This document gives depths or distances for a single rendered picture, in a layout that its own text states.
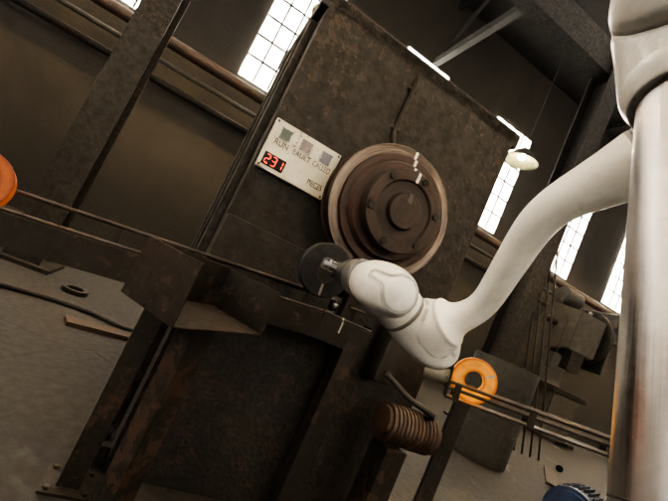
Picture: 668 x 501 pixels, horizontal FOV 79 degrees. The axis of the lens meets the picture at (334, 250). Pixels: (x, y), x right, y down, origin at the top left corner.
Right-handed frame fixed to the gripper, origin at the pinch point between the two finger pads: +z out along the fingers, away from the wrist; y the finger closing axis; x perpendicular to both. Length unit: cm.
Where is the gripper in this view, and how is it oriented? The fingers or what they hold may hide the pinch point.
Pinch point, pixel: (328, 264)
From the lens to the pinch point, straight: 112.5
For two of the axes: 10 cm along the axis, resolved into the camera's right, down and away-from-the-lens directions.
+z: -3.4, -1.1, 9.3
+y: 8.4, 4.2, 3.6
